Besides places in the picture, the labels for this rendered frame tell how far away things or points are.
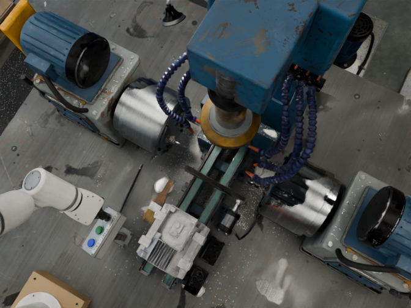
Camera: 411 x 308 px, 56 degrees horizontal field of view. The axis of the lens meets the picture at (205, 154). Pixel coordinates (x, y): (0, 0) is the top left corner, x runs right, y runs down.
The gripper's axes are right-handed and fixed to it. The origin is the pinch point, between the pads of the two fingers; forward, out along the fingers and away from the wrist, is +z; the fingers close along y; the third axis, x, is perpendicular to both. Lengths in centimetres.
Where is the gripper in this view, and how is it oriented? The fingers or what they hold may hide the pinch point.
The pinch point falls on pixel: (102, 215)
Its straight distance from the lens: 138.9
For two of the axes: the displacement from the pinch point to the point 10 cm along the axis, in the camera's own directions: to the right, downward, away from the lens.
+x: -7.7, -3.2, 5.5
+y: 5.0, -8.4, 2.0
